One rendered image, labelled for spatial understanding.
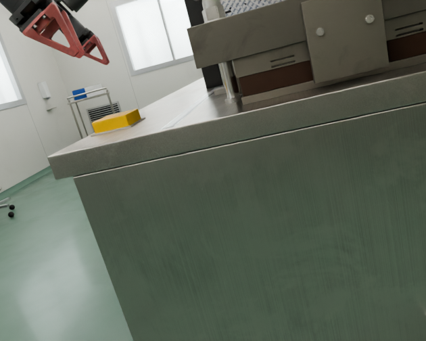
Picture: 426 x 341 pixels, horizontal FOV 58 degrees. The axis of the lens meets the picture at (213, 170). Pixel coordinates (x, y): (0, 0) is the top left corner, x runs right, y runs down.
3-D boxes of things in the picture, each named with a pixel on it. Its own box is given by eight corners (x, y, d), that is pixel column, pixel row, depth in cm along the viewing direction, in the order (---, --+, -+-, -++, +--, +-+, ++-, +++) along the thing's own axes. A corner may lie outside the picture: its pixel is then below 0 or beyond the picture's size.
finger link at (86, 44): (115, 55, 116) (91, 30, 113) (113, 54, 109) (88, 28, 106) (100, 72, 116) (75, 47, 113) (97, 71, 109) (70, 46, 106)
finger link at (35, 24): (95, 41, 68) (52, -2, 65) (89, 38, 61) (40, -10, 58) (68, 69, 68) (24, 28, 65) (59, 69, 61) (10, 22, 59)
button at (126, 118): (109, 127, 78) (106, 116, 78) (141, 120, 77) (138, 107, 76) (95, 135, 72) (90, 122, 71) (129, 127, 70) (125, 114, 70)
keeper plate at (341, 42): (314, 82, 57) (299, 3, 54) (385, 65, 55) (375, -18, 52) (315, 84, 55) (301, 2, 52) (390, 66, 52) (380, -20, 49)
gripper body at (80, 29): (95, 36, 116) (76, 16, 114) (91, 32, 107) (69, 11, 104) (80, 51, 117) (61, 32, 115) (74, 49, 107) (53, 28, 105)
